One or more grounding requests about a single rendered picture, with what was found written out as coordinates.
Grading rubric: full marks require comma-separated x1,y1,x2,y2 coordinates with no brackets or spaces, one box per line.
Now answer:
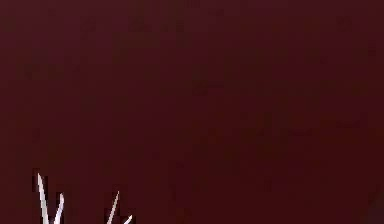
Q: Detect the white thin spiky twigs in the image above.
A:
35,172,134,224

